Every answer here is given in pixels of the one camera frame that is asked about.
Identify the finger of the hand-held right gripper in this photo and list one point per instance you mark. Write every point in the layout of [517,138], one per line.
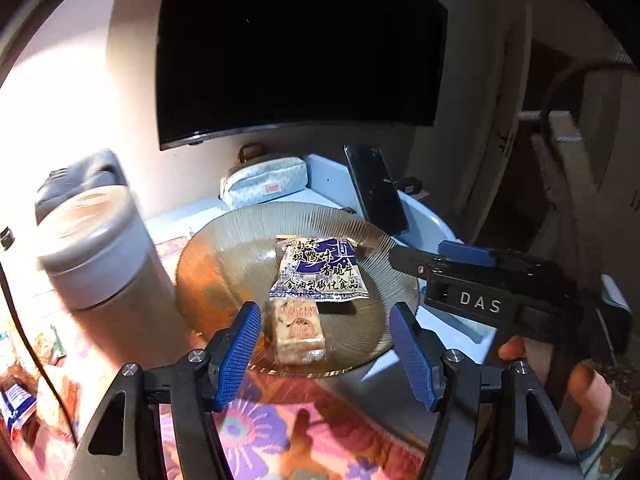
[467,254]

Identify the ribbed glass plate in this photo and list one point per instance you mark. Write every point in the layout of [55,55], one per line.
[225,270]

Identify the person's right hand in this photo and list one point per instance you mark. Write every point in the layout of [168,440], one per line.
[592,395]

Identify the blue white snack packet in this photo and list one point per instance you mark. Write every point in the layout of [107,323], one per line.
[17,405]
[320,270]

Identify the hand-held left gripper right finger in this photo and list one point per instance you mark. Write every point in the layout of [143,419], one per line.
[412,355]

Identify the floral orange cloth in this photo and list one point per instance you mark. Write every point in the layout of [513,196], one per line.
[310,435]

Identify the grey thermos bottle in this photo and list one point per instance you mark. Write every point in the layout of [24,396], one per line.
[100,260]

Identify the pale dotted pencil case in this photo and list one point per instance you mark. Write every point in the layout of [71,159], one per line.
[265,180]

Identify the black monitor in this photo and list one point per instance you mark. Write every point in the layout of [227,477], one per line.
[300,50]

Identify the person's right forearm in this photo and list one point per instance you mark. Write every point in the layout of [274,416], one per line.
[592,452]

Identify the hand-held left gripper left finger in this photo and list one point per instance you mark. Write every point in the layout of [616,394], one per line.
[240,352]

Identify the colourful snack packet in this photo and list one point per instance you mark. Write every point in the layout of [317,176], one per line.
[50,342]

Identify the grey fabric pouch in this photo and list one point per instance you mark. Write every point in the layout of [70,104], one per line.
[75,175]

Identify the small black stand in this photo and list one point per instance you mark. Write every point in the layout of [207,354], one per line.
[411,186]

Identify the beige nougat snack packet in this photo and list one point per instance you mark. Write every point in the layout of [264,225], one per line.
[300,330]

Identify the black smartphone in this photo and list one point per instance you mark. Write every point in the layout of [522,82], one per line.
[375,190]

